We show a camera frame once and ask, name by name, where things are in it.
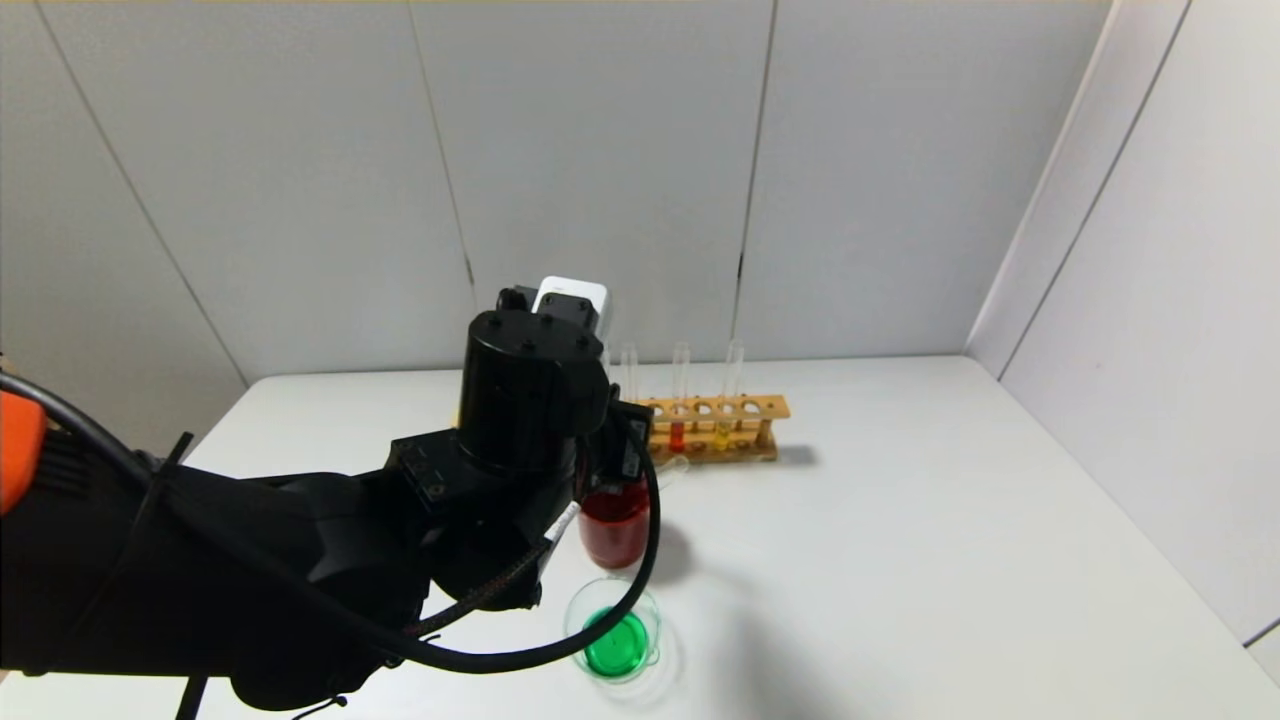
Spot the wooden test tube rack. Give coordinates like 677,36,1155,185
636,395,791,466

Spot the red plastic cup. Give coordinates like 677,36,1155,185
577,478,653,572

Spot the black camera cable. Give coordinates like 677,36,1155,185
330,425,663,675

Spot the clear glass dish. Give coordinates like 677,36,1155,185
563,576,665,684

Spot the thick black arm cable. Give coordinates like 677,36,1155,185
0,372,201,521

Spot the test tube with red pigment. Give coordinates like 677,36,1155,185
669,341,691,454

